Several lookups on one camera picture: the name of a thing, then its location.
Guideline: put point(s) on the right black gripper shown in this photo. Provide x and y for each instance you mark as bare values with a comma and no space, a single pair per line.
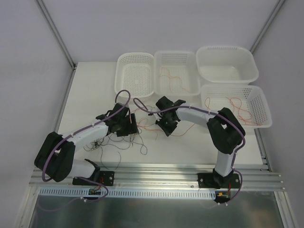
166,123

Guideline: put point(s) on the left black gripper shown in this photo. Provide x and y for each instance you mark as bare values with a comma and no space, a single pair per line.
129,126

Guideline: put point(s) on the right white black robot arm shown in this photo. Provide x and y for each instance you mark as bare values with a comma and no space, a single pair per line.
226,132

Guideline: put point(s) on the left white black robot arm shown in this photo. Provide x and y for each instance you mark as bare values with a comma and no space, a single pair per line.
56,155

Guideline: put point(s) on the translucent middle white basket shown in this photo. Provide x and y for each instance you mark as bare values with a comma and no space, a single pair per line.
176,74

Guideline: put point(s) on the rounded perforated white basket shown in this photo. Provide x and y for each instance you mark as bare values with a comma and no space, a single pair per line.
134,73

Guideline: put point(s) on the solid white tub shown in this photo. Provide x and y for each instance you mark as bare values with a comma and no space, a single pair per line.
226,65

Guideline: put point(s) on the large perforated white basket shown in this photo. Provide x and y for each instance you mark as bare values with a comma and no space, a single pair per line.
247,103

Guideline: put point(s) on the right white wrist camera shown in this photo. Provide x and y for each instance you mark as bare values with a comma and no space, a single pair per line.
155,113

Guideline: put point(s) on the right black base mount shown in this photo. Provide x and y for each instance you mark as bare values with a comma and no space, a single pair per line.
206,180

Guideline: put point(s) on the white slotted cable duct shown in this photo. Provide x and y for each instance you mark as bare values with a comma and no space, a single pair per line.
129,193

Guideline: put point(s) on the left aluminium frame post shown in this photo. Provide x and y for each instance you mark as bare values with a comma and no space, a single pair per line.
45,13

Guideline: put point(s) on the aluminium frame post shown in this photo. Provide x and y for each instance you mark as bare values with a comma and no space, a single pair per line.
266,26
45,13

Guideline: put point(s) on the right aluminium frame post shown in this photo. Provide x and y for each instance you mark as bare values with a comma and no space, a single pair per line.
266,26

